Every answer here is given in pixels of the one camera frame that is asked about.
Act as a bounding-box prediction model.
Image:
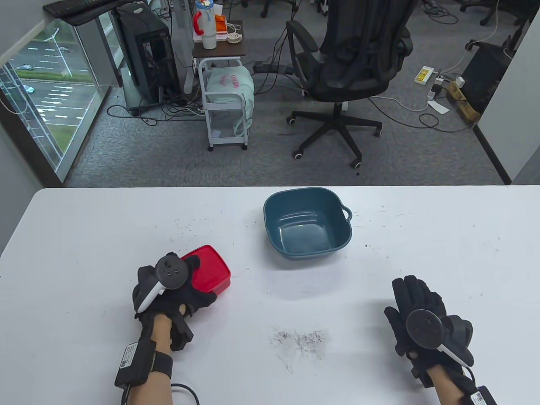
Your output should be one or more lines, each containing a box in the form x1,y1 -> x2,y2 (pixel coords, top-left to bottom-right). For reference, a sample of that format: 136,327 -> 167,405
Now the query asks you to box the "person's left hand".
133,252 -> 218,351

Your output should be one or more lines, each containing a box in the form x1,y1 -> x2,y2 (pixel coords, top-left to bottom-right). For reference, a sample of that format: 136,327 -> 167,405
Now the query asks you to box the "person's right hand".
384,275 -> 474,382

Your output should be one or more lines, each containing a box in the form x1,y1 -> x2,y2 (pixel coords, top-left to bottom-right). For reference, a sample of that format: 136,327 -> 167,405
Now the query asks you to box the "red container lid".
179,245 -> 232,292

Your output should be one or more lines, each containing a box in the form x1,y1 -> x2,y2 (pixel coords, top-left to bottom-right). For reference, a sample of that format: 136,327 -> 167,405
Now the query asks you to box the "teal plastic basin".
263,187 -> 353,260

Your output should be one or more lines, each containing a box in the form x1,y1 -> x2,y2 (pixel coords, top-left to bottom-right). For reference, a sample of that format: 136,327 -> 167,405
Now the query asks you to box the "person's left forearm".
127,314 -> 174,405

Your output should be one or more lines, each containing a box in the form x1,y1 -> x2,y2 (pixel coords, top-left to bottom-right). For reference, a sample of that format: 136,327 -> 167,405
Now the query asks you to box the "black white left controller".
138,257 -> 191,313

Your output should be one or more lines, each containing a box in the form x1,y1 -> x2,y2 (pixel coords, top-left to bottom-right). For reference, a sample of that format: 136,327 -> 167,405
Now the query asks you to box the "black left wrist sensor box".
115,340 -> 173,389

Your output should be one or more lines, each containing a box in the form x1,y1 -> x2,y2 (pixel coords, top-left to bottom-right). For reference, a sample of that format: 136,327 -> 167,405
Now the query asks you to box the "black wrist sensor box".
115,340 -> 173,389
469,386 -> 499,405

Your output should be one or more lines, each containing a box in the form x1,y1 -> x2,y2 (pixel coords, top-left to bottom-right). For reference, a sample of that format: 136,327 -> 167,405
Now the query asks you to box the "black right wrist sensor box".
469,386 -> 499,405

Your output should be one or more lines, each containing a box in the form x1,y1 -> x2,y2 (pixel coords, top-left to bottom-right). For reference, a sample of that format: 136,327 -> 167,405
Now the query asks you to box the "brown cardboard box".
447,81 -> 481,123

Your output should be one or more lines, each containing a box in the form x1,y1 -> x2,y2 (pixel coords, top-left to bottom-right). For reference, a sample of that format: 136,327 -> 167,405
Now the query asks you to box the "pale green plastic bag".
205,67 -> 255,131

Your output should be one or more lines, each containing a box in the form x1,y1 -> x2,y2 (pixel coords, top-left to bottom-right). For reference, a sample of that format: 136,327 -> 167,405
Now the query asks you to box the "black office chair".
286,0 -> 415,169

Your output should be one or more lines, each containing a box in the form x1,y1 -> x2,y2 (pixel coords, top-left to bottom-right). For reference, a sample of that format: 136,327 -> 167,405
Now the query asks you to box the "black case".
462,41 -> 513,114

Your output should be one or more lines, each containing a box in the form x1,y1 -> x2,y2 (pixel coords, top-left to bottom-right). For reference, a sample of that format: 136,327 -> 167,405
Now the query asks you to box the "black power strip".
253,62 -> 296,74

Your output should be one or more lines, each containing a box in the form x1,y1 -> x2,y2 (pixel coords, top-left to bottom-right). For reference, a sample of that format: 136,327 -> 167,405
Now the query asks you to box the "white rolling cart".
193,20 -> 255,151

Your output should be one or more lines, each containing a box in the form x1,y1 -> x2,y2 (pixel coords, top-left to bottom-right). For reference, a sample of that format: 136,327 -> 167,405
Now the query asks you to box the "black computer tower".
116,3 -> 180,112

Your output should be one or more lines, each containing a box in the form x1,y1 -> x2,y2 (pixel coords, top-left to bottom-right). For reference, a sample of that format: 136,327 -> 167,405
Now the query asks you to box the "white desk leg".
169,0 -> 194,95

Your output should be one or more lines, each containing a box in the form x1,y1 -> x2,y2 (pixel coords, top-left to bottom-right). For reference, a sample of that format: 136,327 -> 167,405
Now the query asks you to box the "glass window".
0,11 -> 112,182

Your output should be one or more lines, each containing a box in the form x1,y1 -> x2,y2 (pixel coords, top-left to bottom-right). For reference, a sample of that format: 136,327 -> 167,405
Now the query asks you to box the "black chair base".
459,0 -> 513,26
259,0 -> 301,18

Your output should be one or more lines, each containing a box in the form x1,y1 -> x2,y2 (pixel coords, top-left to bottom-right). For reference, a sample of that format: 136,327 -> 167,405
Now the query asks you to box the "black keyboard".
42,0 -> 131,26

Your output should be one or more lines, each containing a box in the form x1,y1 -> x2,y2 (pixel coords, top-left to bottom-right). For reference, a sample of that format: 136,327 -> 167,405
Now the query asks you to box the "black left sensor cable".
121,383 -> 200,405

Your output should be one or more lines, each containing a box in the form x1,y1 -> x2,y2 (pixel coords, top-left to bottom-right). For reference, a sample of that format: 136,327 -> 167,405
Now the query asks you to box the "black floor cable loop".
367,96 -> 471,133

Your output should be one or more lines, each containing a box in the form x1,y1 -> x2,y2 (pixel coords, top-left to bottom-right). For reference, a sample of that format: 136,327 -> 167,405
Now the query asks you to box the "black cable bundle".
106,84 -> 207,127

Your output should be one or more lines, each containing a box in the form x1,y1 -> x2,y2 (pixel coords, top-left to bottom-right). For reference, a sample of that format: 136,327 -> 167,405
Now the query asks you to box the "white tumbler with red handle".
193,0 -> 218,50

